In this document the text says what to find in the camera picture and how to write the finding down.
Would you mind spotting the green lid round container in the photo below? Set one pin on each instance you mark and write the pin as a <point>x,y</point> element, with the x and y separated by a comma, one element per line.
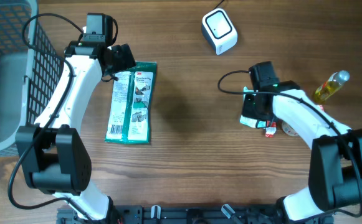
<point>287,129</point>

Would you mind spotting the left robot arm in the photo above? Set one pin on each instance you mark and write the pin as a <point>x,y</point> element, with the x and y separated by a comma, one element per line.
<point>52,155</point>

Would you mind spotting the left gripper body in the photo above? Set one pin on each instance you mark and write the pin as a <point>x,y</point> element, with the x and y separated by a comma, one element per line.
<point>115,60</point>

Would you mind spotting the grey plastic mesh basket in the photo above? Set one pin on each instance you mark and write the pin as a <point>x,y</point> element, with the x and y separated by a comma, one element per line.
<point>27,78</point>

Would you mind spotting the yellow liquid bottle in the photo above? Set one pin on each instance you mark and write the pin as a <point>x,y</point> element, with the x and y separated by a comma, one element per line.
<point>330,87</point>

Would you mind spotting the red stick sachet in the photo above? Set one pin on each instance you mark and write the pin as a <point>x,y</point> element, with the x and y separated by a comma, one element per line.
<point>270,129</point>

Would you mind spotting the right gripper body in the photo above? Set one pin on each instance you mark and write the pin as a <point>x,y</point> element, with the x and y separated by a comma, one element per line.
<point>250,109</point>

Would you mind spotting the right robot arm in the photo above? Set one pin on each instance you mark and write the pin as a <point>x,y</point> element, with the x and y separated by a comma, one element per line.
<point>335,175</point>

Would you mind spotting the white barcode scanner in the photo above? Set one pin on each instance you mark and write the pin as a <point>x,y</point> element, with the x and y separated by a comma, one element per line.
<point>219,31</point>

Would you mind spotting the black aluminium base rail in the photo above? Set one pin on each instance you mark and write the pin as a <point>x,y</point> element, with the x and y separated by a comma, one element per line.
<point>189,215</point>

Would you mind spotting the green 3M gloves package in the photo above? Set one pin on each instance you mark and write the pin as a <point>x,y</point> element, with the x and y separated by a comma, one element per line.
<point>129,118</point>

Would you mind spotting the mint green wipes pack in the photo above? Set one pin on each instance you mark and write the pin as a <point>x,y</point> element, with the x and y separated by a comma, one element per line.
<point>251,122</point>

